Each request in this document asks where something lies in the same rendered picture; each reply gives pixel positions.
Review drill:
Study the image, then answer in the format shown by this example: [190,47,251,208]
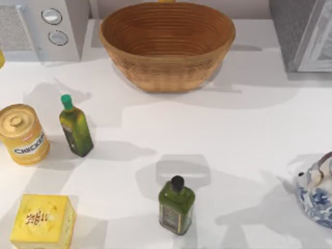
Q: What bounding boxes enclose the woven wooden basket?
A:
[99,1,237,93]

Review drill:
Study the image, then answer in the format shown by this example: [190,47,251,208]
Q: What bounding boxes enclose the green bottle with black cap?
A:
[158,175,196,236]

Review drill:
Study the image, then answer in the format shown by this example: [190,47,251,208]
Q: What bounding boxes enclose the round microwave knob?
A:
[41,8,63,25]
[48,29,70,46]

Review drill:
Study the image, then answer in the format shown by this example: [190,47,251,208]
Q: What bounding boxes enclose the yellow can with lid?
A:
[0,103,50,165]

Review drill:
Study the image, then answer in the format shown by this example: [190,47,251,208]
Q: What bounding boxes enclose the yellow box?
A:
[9,194,77,249]

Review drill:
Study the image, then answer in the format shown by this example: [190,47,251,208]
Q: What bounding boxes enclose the pale microwave oven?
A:
[0,0,91,62]

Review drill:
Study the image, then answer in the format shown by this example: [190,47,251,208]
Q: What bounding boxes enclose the blue and white teapot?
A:
[295,151,332,230]

